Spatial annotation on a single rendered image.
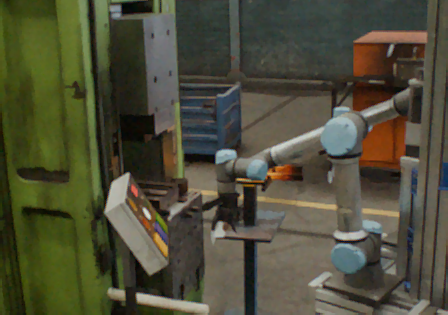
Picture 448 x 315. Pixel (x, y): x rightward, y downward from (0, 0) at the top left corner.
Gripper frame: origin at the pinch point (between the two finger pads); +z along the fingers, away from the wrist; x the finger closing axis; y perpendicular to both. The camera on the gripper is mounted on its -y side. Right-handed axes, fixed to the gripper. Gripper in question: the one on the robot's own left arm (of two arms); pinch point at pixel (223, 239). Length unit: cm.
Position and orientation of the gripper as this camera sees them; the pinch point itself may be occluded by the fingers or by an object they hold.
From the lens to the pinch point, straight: 260.8
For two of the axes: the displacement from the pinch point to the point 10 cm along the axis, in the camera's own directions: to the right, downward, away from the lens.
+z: 0.5, 9.6, 2.9
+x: 6.8, -2.5, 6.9
